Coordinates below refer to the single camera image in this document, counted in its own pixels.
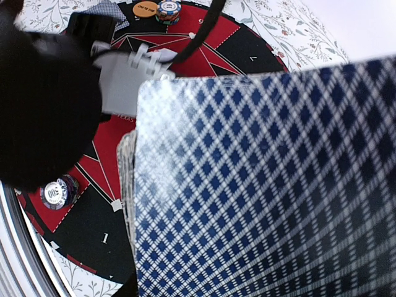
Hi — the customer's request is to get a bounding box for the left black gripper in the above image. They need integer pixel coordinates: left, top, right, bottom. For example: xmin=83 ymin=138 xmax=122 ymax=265
xmin=1 ymin=1 xmax=116 ymax=192

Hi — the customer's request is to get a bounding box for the small poker chip stack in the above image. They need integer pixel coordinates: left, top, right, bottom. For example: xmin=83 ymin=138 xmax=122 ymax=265
xmin=40 ymin=174 xmax=80 ymax=210

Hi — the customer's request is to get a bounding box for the orange big blind button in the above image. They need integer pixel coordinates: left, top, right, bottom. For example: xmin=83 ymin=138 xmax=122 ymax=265
xmin=132 ymin=1 xmax=157 ymax=19

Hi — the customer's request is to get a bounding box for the blue playing card deck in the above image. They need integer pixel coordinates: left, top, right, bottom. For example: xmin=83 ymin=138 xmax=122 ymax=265
xmin=118 ymin=56 xmax=395 ymax=296

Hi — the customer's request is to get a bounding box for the round red black poker mat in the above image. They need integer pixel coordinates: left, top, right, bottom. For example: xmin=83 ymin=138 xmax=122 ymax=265
xmin=15 ymin=0 xmax=290 ymax=284

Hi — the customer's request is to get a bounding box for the aluminium front rail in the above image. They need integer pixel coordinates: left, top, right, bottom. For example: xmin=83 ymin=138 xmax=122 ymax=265
xmin=1 ymin=185 xmax=74 ymax=296

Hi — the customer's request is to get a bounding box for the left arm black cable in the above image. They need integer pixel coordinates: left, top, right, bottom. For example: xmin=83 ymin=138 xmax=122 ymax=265
xmin=173 ymin=0 xmax=228 ymax=66

